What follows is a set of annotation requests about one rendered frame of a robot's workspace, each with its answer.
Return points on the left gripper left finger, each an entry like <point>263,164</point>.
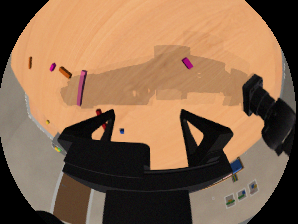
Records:
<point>84,129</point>

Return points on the small magenta block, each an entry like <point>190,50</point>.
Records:
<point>52,67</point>

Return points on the pink rod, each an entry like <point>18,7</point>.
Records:
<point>81,87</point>

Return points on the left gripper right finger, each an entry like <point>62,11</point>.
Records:
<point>215,136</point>

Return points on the dark red rod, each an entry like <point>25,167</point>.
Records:
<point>98,111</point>

